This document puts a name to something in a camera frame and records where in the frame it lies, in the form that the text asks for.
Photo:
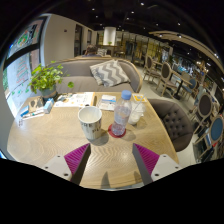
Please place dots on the flat round red coaster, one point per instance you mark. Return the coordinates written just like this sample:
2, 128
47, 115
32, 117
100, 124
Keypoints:
113, 134

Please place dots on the grey white zigzag cushion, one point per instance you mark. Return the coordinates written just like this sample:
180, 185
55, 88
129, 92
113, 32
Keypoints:
110, 73

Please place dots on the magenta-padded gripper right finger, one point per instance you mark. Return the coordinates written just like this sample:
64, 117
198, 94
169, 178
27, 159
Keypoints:
146, 159

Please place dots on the small light blue box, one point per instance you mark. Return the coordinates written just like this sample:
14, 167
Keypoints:
48, 106

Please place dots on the person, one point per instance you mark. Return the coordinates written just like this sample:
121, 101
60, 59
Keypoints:
90, 50

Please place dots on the clear plastic cup with straw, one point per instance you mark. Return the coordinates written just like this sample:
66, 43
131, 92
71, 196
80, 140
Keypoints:
136, 115

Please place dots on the green potted plant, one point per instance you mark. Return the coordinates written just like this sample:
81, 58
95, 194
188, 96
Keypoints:
46, 78

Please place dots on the grey tufted armchair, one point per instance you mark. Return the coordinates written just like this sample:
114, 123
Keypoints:
175, 123

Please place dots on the wooden card holder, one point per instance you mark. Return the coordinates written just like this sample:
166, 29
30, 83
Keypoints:
36, 104

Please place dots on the clear blue-capped water bottle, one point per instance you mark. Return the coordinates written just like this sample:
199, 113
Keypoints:
120, 115

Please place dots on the grey upholstered sofa bench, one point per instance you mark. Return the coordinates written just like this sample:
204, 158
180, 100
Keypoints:
78, 71

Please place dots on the printed menu board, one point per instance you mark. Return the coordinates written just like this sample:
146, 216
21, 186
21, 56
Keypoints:
75, 100

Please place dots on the white printed mug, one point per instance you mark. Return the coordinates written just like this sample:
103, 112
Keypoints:
90, 125

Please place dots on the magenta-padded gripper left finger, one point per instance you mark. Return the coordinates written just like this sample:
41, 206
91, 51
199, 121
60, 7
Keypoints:
77, 159

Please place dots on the group of ceiling lights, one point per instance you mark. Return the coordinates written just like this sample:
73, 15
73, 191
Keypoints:
142, 4

